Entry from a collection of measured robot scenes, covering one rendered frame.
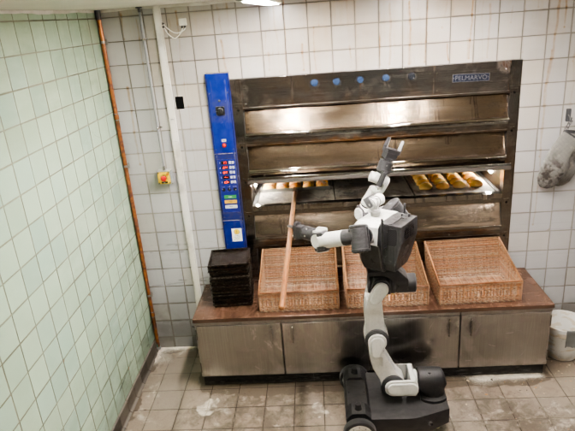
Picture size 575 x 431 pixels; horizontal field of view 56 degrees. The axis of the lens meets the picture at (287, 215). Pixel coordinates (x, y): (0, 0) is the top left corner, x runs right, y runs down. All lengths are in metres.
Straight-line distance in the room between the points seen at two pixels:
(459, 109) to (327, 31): 1.04
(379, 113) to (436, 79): 0.43
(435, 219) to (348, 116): 1.00
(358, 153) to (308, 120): 0.42
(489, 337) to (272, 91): 2.23
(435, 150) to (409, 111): 0.33
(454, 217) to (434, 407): 1.36
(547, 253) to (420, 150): 1.27
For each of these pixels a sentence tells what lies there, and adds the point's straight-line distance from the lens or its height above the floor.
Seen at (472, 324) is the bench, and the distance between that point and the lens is 3.92.
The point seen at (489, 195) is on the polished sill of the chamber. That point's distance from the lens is 4.15.
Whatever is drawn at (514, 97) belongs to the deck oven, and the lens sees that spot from 4.03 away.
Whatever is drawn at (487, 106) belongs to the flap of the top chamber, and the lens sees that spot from 3.98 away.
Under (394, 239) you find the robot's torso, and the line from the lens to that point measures 2.97.
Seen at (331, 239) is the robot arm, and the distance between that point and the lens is 2.97.
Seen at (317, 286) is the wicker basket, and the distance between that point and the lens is 4.05.
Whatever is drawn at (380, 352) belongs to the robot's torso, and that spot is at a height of 0.56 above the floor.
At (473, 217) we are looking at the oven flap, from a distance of 4.17.
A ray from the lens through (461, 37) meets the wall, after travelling 3.87.
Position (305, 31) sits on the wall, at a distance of 3.74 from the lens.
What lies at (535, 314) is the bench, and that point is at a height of 0.51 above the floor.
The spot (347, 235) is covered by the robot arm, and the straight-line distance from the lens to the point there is 2.91.
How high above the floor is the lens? 2.50
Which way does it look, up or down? 21 degrees down
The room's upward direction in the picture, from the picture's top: 4 degrees counter-clockwise
